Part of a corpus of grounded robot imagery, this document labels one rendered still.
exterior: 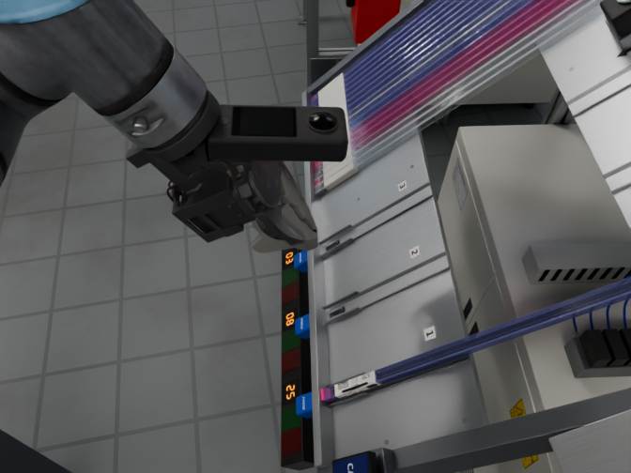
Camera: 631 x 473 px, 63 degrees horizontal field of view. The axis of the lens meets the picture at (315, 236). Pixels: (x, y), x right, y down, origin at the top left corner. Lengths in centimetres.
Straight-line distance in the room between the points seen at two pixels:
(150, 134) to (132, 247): 136
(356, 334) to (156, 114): 39
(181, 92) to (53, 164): 173
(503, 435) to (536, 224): 55
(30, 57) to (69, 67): 2
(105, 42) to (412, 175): 46
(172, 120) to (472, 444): 38
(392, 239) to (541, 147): 54
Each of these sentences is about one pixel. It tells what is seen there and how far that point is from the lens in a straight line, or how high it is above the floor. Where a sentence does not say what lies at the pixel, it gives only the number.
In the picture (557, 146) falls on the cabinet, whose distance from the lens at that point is 116.
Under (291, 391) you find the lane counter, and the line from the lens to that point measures 73.
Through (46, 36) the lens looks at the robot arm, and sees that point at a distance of 37.
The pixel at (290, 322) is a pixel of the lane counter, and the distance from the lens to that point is 77.
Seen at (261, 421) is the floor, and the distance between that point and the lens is 141.
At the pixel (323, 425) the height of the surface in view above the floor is 73.
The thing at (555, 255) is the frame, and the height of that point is 66.
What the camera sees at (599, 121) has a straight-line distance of 62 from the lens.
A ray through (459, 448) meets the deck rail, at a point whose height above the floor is 84.
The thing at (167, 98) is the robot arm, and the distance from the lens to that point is 39.
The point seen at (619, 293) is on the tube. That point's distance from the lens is 51.
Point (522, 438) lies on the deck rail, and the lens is 51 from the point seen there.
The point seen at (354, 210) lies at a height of 76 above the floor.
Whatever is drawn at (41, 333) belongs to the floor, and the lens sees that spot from 169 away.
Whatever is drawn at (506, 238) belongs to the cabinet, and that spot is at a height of 62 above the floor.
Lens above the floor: 134
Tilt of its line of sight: 53 degrees down
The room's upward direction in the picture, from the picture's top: straight up
